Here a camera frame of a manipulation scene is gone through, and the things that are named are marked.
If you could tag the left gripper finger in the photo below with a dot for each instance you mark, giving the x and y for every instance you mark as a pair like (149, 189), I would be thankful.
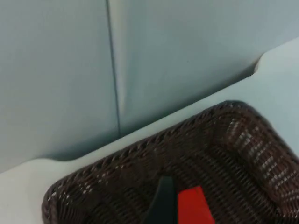
(163, 205)

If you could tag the red cube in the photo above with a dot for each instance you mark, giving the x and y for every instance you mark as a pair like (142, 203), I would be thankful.
(194, 207)

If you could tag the dark brown wicker basket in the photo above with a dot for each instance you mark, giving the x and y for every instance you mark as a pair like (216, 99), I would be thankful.
(187, 163)

